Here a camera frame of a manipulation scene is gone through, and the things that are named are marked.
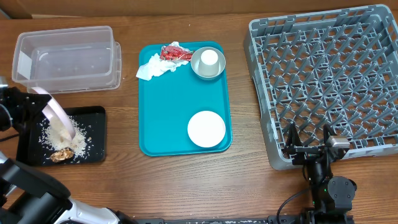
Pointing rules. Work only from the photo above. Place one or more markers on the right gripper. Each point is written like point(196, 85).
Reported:
point(293, 145)

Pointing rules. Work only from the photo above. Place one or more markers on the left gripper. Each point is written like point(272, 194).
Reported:
point(24, 102)

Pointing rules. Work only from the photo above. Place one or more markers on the large white plate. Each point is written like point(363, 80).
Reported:
point(58, 119)

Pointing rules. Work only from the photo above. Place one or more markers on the pile of white rice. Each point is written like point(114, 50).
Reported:
point(62, 138)

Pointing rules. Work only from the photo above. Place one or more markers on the brown walnut food scrap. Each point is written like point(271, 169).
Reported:
point(62, 155)

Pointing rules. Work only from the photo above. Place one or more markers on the small pink-white bowl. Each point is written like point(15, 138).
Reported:
point(206, 129)

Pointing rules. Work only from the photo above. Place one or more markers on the white napkin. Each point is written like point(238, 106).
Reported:
point(156, 67)

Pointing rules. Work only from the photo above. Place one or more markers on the red snack wrapper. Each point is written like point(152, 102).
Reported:
point(173, 53)

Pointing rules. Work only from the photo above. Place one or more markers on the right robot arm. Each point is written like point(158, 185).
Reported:
point(331, 196)

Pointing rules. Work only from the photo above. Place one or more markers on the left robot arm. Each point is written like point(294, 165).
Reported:
point(45, 199)

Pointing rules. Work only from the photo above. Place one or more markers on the grey dishwasher rack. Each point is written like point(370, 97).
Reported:
point(334, 67)

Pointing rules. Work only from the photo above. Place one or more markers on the black tray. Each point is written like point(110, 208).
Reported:
point(93, 117)

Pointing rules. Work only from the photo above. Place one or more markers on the clear plastic bin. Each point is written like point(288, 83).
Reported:
point(68, 60)

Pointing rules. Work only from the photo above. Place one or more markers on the white paper cup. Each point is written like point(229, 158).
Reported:
point(208, 64)

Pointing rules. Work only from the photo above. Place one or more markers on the grey-green bowl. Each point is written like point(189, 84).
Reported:
point(196, 58)

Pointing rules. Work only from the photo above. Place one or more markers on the teal serving tray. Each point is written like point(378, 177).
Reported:
point(166, 104)

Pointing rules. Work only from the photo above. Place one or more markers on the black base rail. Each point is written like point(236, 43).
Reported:
point(284, 219)

